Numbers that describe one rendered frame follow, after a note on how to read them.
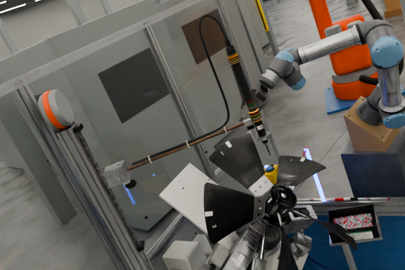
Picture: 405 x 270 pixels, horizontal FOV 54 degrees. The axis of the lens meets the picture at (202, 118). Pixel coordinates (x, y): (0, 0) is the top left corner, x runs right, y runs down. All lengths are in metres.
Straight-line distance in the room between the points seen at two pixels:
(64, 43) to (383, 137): 2.82
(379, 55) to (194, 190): 0.97
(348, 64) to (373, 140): 3.30
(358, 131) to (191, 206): 0.97
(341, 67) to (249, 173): 3.87
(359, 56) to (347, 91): 0.47
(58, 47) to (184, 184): 2.34
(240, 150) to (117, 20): 2.73
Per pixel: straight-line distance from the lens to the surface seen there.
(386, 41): 1.77
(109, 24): 4.18
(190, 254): 2.05
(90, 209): 1.87
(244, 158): 1.77
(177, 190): 1.82
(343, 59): 5.45
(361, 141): 2.26
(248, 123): 1.62
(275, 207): 1.65
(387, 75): 1.88
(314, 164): 1.94
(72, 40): 3.94
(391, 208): 2.15
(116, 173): 1.68
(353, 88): 5.51
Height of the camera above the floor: 2.10
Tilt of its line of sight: 17 degrees down
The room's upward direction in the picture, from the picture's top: 23 degrees counter-clockwise
